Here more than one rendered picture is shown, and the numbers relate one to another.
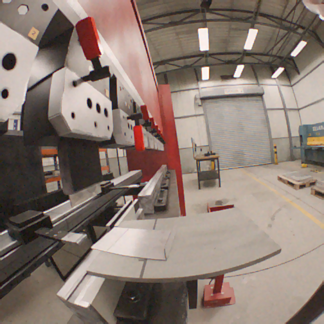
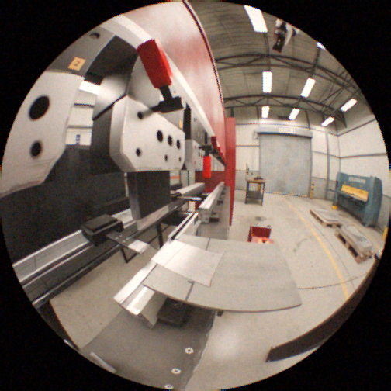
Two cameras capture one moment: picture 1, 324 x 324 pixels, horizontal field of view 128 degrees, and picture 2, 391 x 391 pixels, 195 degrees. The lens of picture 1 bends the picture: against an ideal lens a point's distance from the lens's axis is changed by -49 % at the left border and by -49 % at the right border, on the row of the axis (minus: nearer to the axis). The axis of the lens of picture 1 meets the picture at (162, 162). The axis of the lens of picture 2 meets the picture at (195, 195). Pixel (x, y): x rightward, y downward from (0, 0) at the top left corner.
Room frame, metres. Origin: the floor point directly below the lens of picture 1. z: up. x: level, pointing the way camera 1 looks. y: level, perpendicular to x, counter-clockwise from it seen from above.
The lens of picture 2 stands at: (0.05, 0.01, 1.17)
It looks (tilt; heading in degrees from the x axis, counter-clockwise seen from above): 12 degrees down; 13
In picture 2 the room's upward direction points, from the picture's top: straight up
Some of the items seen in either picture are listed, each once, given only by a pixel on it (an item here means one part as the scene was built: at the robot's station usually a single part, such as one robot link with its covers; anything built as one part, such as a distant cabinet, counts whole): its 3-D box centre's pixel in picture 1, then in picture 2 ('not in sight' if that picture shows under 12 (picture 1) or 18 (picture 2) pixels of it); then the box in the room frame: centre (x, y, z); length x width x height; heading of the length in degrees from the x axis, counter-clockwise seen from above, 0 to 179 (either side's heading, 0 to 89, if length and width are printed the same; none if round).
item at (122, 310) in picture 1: (144, 269); (191, 275); (0.26, 0.07, 0.89); 0.30 x 0.05 x 0.03; 176
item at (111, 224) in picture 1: (125, 215); (186, 226); (0.39, 0.12, 0.99); 0.20 x 0.03 x 0.03; 176
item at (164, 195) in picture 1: (162, 198); (216, 211); (0.82, 0.03, 0.89); 0.30 x 0.05 x 0.03; 176
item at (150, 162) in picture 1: (153, 154); (215, 171); (2.51, 0.13, 1.15); 0.85 x 0.25 x 2.30; 86
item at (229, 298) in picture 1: (220, 294); not in sight; (0.66, -0.31, 0.06); 0.25 x 0.20 x 0.12; 78
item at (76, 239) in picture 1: (41, 228); (112, 233); (0.23, 0.30, 1.01); 0.26 x 0.12 x 0.05; 86
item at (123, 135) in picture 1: (114, 117); (187, 144); (0.40, 0.11, 1.26); 0.15 x 0.09 x 0.17; 176
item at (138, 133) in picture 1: (135, 132); (205, 160); (0.37, 0.05, 1.20); 0.04 x 0.02 x 0.10; 86
